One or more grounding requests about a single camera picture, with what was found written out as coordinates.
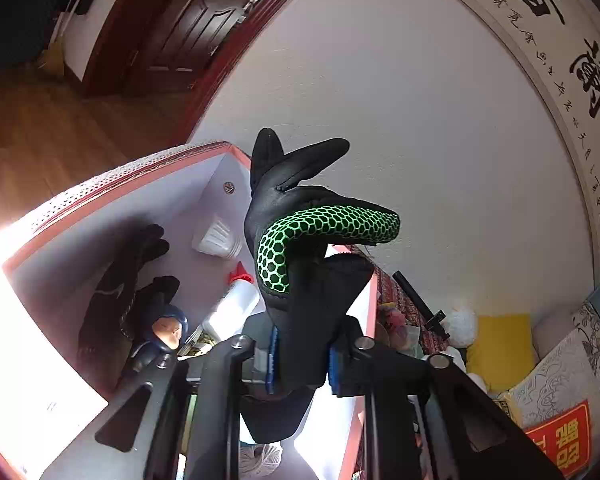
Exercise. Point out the white plush toy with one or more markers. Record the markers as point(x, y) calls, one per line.
point(460, 325)

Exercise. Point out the grey floral printed cushion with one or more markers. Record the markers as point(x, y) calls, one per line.
point(565, 375)

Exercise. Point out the white ribbed cup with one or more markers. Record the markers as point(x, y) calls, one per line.
point(215, 235)

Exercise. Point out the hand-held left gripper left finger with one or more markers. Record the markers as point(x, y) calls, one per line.
point(272, 365)

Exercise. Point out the dark red wooden door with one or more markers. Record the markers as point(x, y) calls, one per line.
point(195, 25)

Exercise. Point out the blue haired doll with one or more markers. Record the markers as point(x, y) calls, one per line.
point(167, 332)

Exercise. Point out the pink cardboard box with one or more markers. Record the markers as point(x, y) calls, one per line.
point(205, 195)

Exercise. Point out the white yarn ball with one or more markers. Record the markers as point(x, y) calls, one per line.
point(260, 460)

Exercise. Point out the white bottle with red cap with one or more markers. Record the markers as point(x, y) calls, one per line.
point(235, 305)

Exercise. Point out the black glove with green honeycomb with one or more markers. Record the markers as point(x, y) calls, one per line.
point(305, 220)

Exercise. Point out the yellow pillow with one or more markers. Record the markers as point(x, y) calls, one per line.
point(500, 350)

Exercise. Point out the red printed packet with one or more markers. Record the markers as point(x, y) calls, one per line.
point(560, 440)

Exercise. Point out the calligraphy wall scroll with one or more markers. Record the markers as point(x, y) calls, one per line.
point(555, 35)

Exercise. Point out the patterned red tablecloth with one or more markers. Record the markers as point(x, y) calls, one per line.
point(405, 300)

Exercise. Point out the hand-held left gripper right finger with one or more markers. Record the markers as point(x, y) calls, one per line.
point(336, 375)

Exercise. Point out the plain black glove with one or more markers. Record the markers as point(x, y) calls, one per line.
point(125, 280)

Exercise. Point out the artificial flower bunch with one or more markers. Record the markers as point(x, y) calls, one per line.
point(400, 330)

